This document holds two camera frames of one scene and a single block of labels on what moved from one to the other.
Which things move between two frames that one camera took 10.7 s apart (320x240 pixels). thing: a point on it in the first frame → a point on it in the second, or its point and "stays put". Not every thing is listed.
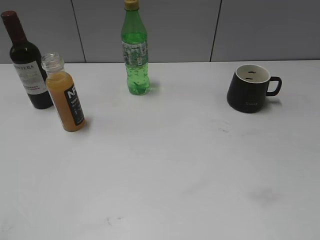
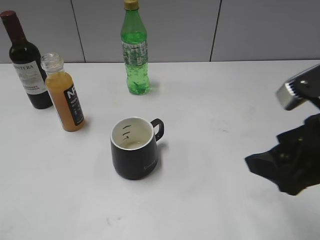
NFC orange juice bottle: [65, 93] stays put
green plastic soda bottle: [134, 37] stays put
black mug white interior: [250, 85] → [134, 146]
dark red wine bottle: [27, 59] stays put
